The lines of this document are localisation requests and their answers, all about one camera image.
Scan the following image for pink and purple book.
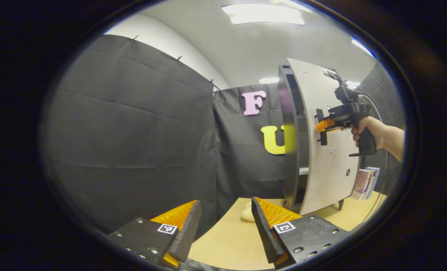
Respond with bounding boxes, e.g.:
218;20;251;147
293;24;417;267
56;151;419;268
351;169;372;200

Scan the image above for large ceiling light panel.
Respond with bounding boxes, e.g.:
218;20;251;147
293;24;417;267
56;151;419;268
221;4;305;25

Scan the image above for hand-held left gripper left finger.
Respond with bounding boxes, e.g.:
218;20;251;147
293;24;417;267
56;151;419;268
108;199;202;270

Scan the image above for black backdrop cloth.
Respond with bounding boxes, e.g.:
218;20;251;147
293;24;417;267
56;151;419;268
44;34;404;234

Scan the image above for long ceiling light panel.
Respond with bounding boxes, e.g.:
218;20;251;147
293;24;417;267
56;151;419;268
351;36;375;58

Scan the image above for grey and white book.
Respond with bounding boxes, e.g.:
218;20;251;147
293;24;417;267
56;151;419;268
365;168;377;199

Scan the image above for black cabinet door handle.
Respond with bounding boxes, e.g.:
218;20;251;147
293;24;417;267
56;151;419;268
315;108;328;146

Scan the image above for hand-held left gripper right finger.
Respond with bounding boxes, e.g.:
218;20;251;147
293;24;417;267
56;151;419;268
251;197;352;269

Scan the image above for dark grey cabinet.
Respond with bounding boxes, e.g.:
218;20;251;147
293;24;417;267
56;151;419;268
278;65;345;212

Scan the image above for pale blue book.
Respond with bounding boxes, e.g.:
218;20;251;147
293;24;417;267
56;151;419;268
366;167;380;199

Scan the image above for cream plush toy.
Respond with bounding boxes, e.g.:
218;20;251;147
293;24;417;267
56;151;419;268
241;201;256;222

